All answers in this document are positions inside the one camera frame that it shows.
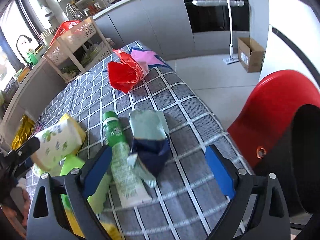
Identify green tube bottle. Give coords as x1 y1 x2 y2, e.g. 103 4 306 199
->
103 111 151 208

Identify paper cup green print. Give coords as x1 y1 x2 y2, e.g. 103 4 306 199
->
31 114 86 171

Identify teal and navy snack bag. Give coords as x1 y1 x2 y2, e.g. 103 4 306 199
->
127 109 171 188

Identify black trash bin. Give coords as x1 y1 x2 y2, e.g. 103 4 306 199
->
253 104 319 230

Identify gold foil bag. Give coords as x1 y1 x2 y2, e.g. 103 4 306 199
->
11 114 35 150

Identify grey checkered tablecloth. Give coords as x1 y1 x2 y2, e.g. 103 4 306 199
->
36 54 248 239

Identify red plastic chair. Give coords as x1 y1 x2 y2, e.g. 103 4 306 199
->
227 70 319 167

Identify red crumpled plastic bag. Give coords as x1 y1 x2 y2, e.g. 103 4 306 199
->
107 49 149 94

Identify white stick vacuum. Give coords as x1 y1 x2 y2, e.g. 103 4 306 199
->
223 0 239 65

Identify beige storage rack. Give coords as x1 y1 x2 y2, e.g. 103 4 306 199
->
44 17 113 83

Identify cardboard box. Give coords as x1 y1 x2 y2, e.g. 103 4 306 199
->
238 37 265 73

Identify pink paper piece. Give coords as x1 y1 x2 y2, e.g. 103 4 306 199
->
130 47 169 77

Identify black faucet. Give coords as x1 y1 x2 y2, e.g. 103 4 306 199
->
16 34 33 67

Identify white refrigerator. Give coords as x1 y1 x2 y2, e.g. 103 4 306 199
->
260 0 319 88

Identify red plastic basket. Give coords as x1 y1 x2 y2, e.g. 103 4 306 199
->
50 20 81 45

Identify black built-in oven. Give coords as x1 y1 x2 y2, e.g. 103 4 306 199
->
184 0 250 33

